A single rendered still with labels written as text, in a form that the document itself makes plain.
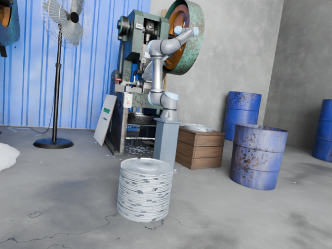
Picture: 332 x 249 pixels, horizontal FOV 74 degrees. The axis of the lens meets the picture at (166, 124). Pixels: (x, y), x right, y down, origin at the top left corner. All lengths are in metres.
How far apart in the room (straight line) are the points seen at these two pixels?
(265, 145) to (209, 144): 0.55
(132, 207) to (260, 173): 1.09
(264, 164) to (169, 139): 0.76
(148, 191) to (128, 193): 0.12
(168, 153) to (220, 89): 2.91
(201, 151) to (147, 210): 1.07
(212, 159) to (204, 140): 0.24
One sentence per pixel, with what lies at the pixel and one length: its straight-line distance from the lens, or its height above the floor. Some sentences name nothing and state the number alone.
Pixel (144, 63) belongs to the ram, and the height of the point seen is 0.96.
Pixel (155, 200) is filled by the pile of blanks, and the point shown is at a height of 0.11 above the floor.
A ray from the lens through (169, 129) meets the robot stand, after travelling 1.80.
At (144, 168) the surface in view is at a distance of 1.20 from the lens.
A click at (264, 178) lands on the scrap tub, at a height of 0.10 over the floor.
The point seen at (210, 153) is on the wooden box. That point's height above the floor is 0.15.
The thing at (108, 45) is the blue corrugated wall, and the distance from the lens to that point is 3.65.
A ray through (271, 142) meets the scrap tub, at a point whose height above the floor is 0.39.
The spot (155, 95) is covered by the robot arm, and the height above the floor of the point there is 0.64.
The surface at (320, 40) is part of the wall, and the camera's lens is 5.06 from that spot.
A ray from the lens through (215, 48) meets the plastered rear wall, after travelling 4.52.
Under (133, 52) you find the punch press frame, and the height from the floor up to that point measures 1.06.
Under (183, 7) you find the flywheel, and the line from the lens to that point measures 2.76.
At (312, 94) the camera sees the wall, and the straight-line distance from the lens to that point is 4.88.
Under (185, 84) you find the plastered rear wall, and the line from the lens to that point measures 4.12.
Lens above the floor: 0.63
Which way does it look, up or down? 7 degrees down
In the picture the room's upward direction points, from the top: 7 degrees clockwise
